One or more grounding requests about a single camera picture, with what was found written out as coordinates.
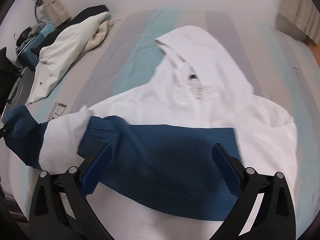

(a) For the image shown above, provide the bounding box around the white and blue hooded jacket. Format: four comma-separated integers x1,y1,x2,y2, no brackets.
4,26,298,224

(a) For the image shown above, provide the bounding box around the white and black folded garment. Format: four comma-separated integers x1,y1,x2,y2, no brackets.
28,5,112,104

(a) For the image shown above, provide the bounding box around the beige curtain left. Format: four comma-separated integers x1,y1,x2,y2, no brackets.
43,0,70,27

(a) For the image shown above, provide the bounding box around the beige curtain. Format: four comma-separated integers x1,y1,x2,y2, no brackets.
43,0,70,27
278,0,319,44

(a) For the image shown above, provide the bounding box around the grey desk lamp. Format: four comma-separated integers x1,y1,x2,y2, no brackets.
33,0,44,23

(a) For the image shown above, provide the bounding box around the striped pastel bed sheet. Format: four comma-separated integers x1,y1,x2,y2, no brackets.
7,7,320,230

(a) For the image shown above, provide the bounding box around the beige curtain right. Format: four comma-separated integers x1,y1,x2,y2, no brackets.
278,0,319,44

